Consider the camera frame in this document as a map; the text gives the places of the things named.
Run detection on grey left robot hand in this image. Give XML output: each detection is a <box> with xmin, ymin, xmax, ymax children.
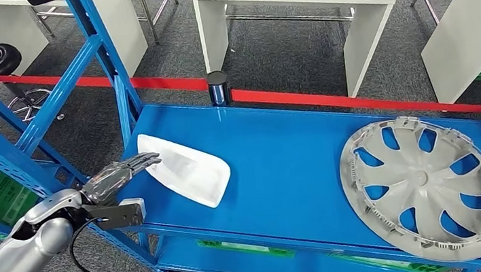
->
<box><xmin>77</xmin><ymin>151</ymin><xmax>167</xmax><ymax>208</ymax></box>

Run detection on white plastic cover part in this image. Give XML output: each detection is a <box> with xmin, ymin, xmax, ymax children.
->
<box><xmin>135</xmin><ymin>123</ymin><xmax>235</xmax><ymax>217</ymax></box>

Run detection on blue metal shelf rack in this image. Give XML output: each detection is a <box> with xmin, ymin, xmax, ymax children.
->
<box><xmin>0</xmin><ymin>33</ymin><xmax>98</xmax><ymax>240</ymax></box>
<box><xmin>0</xmin><ymin>0</ymin><xmax>481</xmax><ymax>272</ymax></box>

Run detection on red barrier tape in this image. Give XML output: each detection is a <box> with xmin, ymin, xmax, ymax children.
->
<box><xmin>0</xmin><ymin>12</ymin><xmax>481</xmax><ymax>173</ymax></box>

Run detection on grey wheel hubcap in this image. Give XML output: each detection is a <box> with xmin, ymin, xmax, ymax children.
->
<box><xmin>334</xmin><ymin>107</ymin><xmax>481</xmax><ymax>272</ymax></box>

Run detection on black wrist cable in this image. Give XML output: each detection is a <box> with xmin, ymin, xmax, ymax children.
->
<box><xmin>65</xmin><ymin>216</ymin><xmax>107</xmax><ymax>272</ymax></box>

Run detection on black barrier post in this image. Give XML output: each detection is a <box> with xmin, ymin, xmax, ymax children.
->
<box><xmin>206</xmin><ymin>69</ymin><xmax>232</xmax><ymax>109</ymax></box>

